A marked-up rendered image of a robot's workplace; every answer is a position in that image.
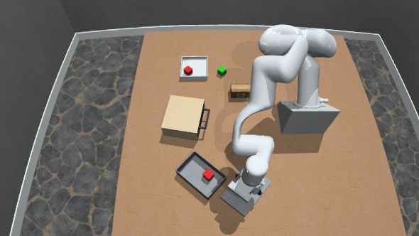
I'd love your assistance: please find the brown cardboard box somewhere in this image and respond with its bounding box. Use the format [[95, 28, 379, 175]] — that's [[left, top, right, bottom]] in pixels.
[[230, 82, 251, 98]]

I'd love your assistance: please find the green block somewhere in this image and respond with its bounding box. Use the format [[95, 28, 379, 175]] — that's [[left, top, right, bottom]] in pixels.
[[217, 66, 227, 76]]

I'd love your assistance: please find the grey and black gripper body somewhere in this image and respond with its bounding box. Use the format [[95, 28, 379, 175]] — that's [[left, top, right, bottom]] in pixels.
[[236, 168, 263, 195]]

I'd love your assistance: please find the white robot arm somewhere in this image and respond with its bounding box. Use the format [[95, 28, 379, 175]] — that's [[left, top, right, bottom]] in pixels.
[[227, 25, 337, 203]]

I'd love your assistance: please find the red block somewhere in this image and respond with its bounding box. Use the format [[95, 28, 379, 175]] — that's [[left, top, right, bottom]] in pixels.
[[183, 66, 193, 76], [202, 169, 214, 181]]

